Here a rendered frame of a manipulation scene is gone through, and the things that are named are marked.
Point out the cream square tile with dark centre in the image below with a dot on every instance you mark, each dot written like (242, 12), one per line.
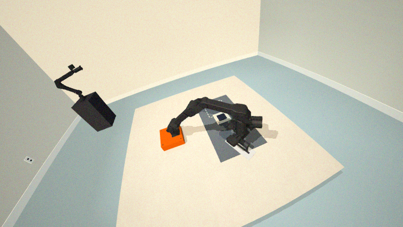
(221, 117)

